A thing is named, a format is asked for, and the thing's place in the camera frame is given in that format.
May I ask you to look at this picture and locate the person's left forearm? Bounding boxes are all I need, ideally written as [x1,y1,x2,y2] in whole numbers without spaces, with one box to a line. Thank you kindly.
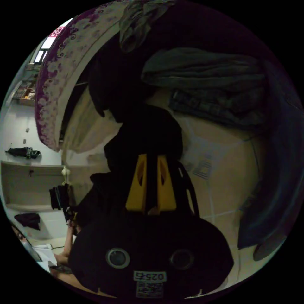
[53,231,78,265]

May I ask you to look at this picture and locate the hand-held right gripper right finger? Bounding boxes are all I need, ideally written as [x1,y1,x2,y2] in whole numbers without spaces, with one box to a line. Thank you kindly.
[156,155,178,211]

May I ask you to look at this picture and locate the dark garment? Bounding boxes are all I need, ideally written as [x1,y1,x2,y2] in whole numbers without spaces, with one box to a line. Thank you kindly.
[5,146,41,160]
[14,212,41,231]

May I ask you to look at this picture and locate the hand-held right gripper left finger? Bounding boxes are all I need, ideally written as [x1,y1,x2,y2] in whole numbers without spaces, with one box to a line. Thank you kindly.
[125,154,148,212]

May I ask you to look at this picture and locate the dark blue quilt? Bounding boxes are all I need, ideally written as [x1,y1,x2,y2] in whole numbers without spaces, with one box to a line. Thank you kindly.
[237,59,302,262]

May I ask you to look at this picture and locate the person's left hand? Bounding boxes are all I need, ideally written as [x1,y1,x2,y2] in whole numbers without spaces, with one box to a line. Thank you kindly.
[66,219,82,236]

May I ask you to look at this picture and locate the window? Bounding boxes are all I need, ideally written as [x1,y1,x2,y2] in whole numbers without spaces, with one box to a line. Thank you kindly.
[34,18,73,64]

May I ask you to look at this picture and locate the black pants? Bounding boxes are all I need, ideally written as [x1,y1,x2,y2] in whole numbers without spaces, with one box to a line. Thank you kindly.
[79,45,199,220]

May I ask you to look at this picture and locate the shelf with small goods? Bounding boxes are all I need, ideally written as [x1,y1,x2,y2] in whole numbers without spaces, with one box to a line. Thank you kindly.
[12,79,38,107]

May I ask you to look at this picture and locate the person's right forearm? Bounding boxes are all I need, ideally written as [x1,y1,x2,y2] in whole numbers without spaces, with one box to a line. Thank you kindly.
[50,265,117,299]

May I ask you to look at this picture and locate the purple floral curtain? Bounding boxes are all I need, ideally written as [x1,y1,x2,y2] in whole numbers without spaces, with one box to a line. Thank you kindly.
[34,4,130,152]

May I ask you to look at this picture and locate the grey-green garment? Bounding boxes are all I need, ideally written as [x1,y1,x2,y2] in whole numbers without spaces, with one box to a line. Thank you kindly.
[118,0,177,53]

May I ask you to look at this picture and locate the bed with beige woven mat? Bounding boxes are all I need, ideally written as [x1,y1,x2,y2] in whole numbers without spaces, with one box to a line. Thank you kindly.
[60,88,264,289]

